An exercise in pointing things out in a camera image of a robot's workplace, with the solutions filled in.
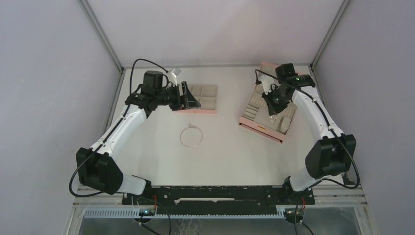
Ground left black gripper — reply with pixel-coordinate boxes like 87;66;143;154
155;82;201;111

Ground pink compartment tray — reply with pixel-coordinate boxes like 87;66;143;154
176;85;218;115

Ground pink jewelry box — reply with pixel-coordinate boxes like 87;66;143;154
239;61;314;143

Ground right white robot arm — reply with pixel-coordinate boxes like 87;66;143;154
255;63;360;204

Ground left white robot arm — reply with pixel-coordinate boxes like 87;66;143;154
71;68;201;204

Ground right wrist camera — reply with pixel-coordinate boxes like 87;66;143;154
258;75;277;94

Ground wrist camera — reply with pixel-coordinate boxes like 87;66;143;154
258;75;277;94
166;68;181;87

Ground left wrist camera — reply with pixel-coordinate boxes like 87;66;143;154
166;68;181;87

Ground silver bangle ring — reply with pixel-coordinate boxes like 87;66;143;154
179;125;204;148

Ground black mounting rail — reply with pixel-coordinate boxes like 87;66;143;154
122;186;315;212

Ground white slotted cable duct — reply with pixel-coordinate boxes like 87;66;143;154
84;207;286;219

